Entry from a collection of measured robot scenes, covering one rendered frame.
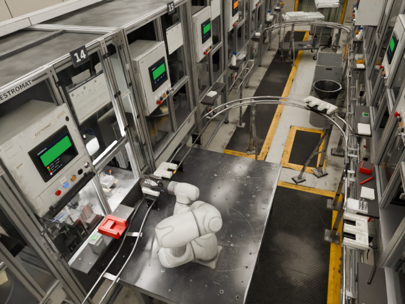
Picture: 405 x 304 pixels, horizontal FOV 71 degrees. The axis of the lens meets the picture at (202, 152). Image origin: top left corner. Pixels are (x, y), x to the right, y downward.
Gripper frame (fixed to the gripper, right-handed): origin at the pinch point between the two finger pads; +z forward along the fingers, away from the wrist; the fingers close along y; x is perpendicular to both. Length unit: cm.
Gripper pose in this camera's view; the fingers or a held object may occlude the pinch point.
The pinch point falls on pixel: (144, 180)
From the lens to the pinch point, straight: 208.6
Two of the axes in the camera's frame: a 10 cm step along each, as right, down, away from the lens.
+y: -0.7, -7.8, -6.2
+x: -3.7, 6.0, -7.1
